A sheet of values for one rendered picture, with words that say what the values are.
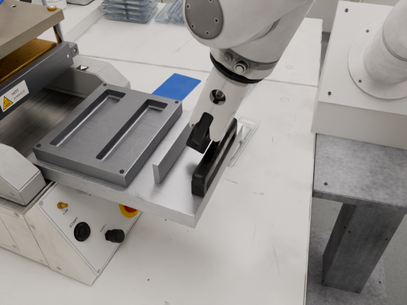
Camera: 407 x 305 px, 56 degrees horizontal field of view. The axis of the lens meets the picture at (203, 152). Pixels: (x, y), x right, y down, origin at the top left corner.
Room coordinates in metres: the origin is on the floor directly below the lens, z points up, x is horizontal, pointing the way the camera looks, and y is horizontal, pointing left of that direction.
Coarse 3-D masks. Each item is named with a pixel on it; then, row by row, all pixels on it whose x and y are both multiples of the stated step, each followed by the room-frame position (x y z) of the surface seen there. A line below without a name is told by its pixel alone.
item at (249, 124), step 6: (240, 120) 0.79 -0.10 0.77; (246, 120) 0.79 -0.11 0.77; (252, 120) 0.79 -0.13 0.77; (246, 126) 0.76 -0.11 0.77; (252, 126) 0.76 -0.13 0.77; (246, 132) 0.74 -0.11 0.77; (252, 132) 0.74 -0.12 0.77; (246, 138) 0.72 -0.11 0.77; (240, 144) 0.70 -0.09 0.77; (240, 150) 0.67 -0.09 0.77; (234, 156) 0.65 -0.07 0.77
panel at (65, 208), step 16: (48, 192) 0.41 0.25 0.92; (64, 192) 0.43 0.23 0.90; (48, 208) 0.39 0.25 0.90; (64, 208) 0.41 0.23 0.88; (80, 208) 0.42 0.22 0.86; (96, 208) 0.44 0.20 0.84; (112, 208) 0.46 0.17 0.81; (64, 224) 0.39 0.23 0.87; (80, 224) 0.40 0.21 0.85; (96, 224) 0.42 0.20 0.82; (112, 224) 0.44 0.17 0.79; (128, 224) 0.46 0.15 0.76; (80, 240) 0.38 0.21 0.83; (96, 240) 0.40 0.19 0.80; (80, 256) 0.36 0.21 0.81; (96, 256) 0.38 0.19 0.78; (96, 272) 0.36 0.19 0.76
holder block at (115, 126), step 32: (96, 96) 0.58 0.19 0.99; (128, 96) 0.58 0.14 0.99; (160, 96) 0.58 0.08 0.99; (64, 128) 0.48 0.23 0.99; (96, 128) 0.48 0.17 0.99; (128, 128) 0.50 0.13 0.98; (160, 128) 0.48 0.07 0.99; (64, 160) 0.42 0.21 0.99; (96, 160) 0.41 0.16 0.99; (128, 160) 0.41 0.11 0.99
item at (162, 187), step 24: (168, 144) 0.43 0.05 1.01; (48, 168) 0.42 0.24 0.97; (144, 168) 0.42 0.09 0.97; (168, 168) 0.41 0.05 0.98; (192, 168) 0.42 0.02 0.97; (216, 168) 0.42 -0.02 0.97; (96, 192) 0.39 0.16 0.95; (120, 192) 0.37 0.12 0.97; (144, 192) 0.37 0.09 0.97; (168, 192) 0.37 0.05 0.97; (168, 216) 0.34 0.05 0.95; (192, 216) 0.33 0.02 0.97
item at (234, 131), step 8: (232, 120) 0.49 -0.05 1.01; (232, 128) 0.47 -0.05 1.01; (224, 136) 0.45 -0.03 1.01; (232, 136) 0.47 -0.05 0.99; (216, 144) 0.43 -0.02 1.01; (224, 144) 0.43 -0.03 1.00; (208, 152) 0.41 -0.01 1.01; (216, 152) 0.41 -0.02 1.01; (200, 160) 0.40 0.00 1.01; (208, 160) 0.39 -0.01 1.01; (216, 160) 0.40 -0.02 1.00; (200, 168) 0.38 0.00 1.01; (208, 168) 0.38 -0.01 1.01; (192, 176) 0.37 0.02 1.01; (200, 176) 0.36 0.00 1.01; (208, 176) 0.37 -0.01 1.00; (192, 184) 0.36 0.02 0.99; (200, 184) 0.36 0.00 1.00; (192, 192) 0.36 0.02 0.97; (200, 192) 0.36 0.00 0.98
